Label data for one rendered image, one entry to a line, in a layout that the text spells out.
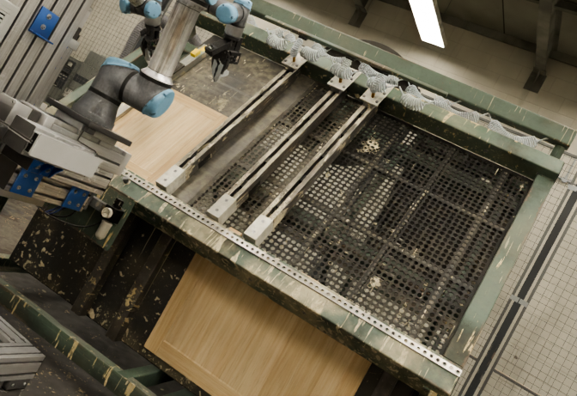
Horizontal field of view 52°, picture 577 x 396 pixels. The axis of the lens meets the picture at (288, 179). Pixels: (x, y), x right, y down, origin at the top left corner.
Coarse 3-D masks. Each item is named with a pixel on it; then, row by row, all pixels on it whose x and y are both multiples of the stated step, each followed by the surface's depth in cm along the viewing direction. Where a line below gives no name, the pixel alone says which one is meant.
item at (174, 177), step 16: (288, 64) 309; (272, 80) 306; (288, 80) 310; (256, 96) 296; (272, 96) 302; (240, 112) 288; (256, 112) 294; (224, 128) 282; (240, 128) 288; (208, 144) 271; (224, 144) 281; (192, 160) 264; (208, 160) 274; (176, 176) 257
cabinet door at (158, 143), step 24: (120, 120) 287; (144, 120) 288; (168, 120) 289; (192, 120) 290; (216, 120) 290; (120, 144) 276; (144, 144) 277; (168, 144) 278; (192, 144) 278; (144, 168) 267; (168, 168) 267
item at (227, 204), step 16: (336, 80) 303; (352, 80) 304; (336, 96) 300; (320, 112) 291; (304, 128) 282; (288, 144) 274; (272, 160) 267; (256, 176) 260; (240, 192) 253; (224, 208) 247
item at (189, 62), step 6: (198, 48) 326; (204, 54) 325; (186, 60) 318; (192, 60) 318; (198, 60) 323; (186, 66) 316; (192, 66) 321; (180, 72) 314; (174, 78) 312; (120, 108) 289; (126, 108) 290; (132, 108) 293; (120, 114) 287
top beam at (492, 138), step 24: (216, 24) 336; (264, 48) 326; (288, 48) 320; (312, 72) 316; (360, 96) 307; (408, 120) 299; (432, 120) 290; (456, 120) 288; (480, 144) 282; (504, 144) 278; (528, 168) 275; (552, 168) 269
